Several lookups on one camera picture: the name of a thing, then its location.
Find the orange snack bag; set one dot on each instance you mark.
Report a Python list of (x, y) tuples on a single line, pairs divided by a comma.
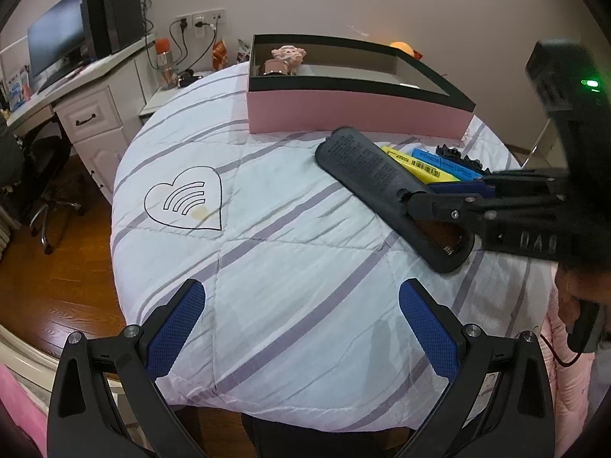
[(219, 55)]

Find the orange-lid glass bottle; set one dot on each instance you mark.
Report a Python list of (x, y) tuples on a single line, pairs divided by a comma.
[(165, 63)]

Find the person's right hand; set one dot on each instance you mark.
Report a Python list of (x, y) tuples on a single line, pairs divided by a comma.
[(576, 285)]

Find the black cylindrical bluetooth speaker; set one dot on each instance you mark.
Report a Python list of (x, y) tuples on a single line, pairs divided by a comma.
[(188, 77)]

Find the white striped quilt cover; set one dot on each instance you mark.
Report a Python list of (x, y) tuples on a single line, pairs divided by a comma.
[(302, 323)]

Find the pink pig-eared doll figure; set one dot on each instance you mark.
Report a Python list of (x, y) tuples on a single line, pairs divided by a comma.
[(291, 55)]

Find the black pc tower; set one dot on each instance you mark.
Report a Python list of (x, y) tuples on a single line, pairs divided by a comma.
[(111, 25)]

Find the white wall power outlet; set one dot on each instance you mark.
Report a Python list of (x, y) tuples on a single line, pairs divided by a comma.
[(204, 23)]

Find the low black white cabinet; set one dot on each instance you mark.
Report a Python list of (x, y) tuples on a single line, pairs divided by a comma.
[(159, 98)]

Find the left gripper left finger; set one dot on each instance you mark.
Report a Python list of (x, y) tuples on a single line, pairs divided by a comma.
[(83, 417)]

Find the black tv remote control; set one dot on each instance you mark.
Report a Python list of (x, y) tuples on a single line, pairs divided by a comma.
[(384, 186)]

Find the black computer monitor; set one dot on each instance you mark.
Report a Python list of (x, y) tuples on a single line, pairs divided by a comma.
[(57, 43)]

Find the orange octopus plush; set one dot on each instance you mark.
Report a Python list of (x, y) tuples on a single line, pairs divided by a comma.
[(407, 49)]

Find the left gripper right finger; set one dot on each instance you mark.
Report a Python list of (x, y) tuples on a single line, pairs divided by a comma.
[(498, 400)]

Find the white computer desk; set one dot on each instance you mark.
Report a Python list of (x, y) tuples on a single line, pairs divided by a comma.
[(98, 107)]

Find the blue highlighter marker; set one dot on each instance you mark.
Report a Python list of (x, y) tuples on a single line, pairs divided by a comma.
[(450, 167)]

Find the black office chair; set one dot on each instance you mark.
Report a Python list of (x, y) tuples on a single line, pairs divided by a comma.
[(31, 168)]

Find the rose gold metal canister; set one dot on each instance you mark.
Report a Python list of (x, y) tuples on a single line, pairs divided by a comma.
[(275, 67)]

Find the yellow highlighter marker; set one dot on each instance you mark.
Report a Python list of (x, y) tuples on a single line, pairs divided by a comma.
[(425, 172)]

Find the pink bedding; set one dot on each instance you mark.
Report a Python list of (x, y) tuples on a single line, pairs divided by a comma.
[(23, 423)]

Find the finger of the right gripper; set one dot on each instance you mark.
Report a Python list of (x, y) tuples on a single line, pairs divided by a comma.
[(485, 187), (442, 207)]

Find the pink black tray box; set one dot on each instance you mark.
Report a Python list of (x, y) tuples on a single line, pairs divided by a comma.
[(349, 82)]

